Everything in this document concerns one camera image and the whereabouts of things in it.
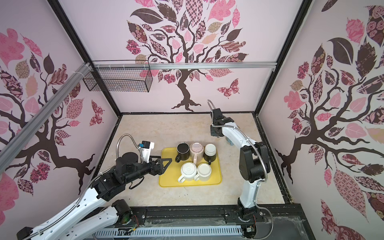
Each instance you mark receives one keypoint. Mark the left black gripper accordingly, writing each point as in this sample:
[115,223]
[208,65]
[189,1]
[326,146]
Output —
[154,171]

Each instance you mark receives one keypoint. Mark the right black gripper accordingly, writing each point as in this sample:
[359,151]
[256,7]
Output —
[212,131]

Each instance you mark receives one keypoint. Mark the blue mug yellow inside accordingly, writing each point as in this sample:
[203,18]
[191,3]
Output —
[229,141]

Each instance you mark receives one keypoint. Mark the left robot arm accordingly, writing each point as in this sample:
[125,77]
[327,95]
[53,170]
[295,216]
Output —
[72,223]

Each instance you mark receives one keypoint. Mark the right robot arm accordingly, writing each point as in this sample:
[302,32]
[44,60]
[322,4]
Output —
[254,161]

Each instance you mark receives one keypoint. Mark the white ribbed mug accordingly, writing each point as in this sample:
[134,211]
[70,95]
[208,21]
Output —
[188,172]

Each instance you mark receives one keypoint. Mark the pink beige mug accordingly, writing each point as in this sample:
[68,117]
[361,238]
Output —
[196,153]

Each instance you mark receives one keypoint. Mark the black white mug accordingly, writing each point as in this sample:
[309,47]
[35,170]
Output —
[210,153]

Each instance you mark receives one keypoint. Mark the cream white mug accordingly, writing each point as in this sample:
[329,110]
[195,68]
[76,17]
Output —
[204,172]

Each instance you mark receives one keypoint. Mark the yellow plastic tray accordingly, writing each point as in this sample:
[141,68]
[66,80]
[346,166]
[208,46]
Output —
[170,178]

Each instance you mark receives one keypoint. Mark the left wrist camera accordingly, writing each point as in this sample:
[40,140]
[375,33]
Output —
[145,148]

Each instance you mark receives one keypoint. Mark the black wire basket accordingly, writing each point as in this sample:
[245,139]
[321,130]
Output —
[120,76]

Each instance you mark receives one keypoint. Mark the aluminium rail back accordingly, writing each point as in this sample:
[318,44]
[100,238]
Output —
[189,66]

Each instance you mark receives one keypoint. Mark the aluminium rail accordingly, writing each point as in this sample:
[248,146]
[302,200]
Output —
[12,149]
[189,66]

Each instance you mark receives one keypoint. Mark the white slotted cable duct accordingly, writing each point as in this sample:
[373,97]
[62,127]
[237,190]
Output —
[160,232]

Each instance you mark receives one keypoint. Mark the black base frame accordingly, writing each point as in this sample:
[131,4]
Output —
[273,222]

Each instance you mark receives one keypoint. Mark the aluminium rail left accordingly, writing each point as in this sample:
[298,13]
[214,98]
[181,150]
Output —
[12,149]

